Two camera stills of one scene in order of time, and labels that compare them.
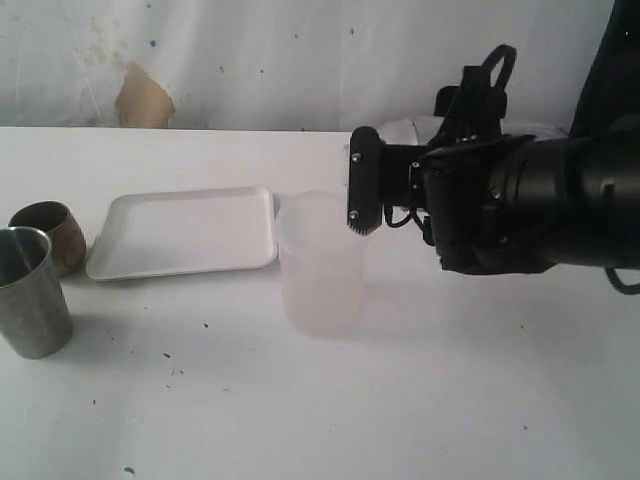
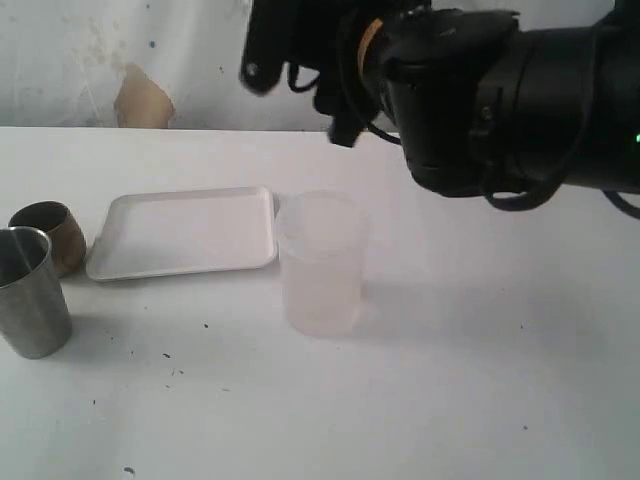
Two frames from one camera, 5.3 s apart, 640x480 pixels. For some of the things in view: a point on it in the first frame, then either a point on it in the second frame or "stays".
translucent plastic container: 323,263 stays
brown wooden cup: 63,230 stays
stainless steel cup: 34,321 stays
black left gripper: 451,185 to 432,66
